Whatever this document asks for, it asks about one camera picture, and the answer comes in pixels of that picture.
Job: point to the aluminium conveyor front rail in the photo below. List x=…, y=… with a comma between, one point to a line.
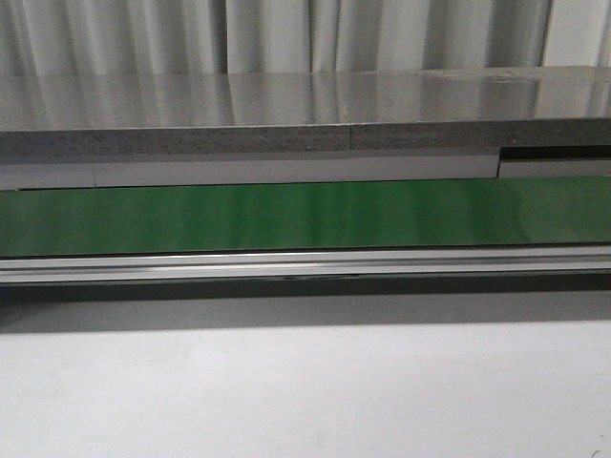
x=306, y=264

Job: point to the green conveyor belt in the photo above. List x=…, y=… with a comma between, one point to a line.
x=305, y=216

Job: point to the white pleated curtain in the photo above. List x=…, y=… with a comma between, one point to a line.
x=160, y=37

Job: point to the grey conveyor rear side guard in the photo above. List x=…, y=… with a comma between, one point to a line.
x=352, y=165

